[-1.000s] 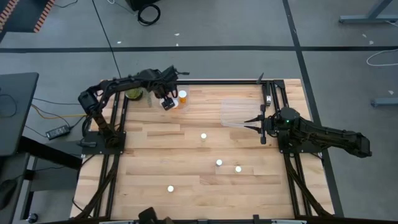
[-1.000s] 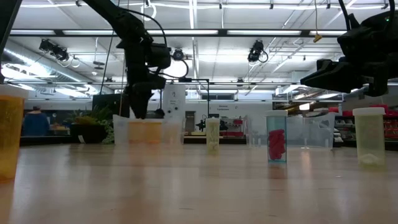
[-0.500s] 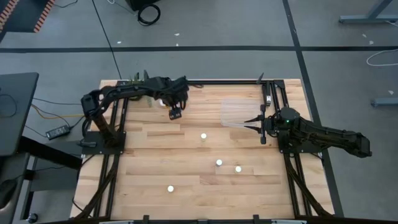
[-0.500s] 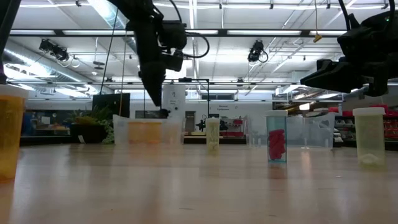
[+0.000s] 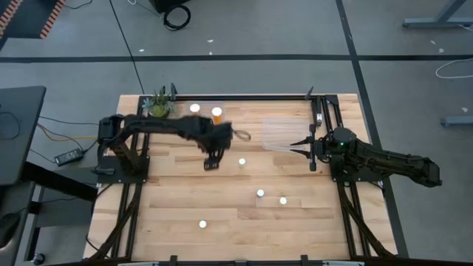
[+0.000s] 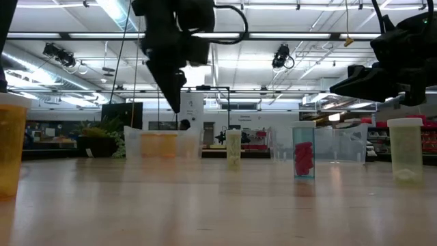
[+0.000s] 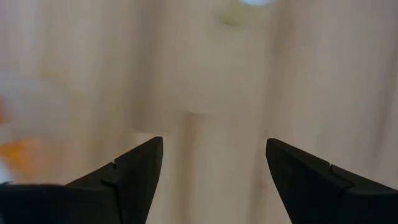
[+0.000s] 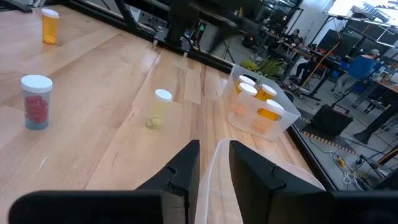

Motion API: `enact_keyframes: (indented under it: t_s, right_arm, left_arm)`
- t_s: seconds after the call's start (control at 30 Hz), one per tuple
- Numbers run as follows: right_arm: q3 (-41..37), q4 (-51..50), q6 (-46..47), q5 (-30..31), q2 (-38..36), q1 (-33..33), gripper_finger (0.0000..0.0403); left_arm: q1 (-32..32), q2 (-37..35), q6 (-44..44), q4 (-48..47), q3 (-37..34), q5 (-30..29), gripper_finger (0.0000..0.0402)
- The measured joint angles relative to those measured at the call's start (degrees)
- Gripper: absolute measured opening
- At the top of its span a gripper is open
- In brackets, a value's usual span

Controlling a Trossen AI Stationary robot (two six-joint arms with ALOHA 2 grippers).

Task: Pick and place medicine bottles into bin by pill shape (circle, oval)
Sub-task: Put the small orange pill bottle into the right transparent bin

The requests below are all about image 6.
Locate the orange pill bottle white cap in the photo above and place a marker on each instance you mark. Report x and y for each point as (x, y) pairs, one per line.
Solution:
(12, 150)
(150, 147)
(169, 147)

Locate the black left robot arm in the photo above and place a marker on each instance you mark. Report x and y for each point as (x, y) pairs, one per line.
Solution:
(7, 34)

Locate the black metal frame rig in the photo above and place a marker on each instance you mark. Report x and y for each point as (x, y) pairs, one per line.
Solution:
(205, 87)

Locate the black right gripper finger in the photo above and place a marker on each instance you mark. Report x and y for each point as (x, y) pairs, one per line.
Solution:
(375, 75)
(368, 90)

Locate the small pale green pill bottle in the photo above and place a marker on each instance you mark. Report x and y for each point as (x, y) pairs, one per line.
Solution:
(233, 150)

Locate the black ceiling camera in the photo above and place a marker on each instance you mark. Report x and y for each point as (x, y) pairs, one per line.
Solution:
(280, 56)

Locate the white kiosk pillar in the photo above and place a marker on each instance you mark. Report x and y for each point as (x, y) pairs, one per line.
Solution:
(193, 112)

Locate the green potted plant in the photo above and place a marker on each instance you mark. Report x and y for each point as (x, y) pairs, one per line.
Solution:
(97, 145)

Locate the black monitor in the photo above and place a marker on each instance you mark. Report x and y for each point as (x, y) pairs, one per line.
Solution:
(123, 114)

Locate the person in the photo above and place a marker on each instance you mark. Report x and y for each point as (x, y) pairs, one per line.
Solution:
(184, 125)

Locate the clear plastic bin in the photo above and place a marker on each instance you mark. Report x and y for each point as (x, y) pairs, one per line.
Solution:
(133, 147)
(341, 147)

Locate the black ceiling spotlight cluster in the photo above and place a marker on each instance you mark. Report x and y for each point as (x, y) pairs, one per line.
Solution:
(63, 58)

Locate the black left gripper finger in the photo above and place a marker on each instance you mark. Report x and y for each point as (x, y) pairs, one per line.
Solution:
(181, 81)
(167, 85)

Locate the shelf with red bins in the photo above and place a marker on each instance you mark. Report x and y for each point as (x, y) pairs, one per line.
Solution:
(430, 136)

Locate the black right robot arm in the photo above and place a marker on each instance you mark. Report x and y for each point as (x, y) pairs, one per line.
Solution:
(425, 34)

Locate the blue bottle with pink pills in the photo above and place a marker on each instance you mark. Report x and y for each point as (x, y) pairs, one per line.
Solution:
(304, 160)

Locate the yellow hanging connector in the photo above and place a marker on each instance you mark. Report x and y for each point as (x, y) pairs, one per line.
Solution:
(348, 42)

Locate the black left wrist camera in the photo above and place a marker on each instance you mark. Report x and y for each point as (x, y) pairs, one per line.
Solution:
(198, 49)

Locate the large pale green pill bottle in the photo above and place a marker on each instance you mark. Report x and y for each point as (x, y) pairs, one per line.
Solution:
(406, 153)

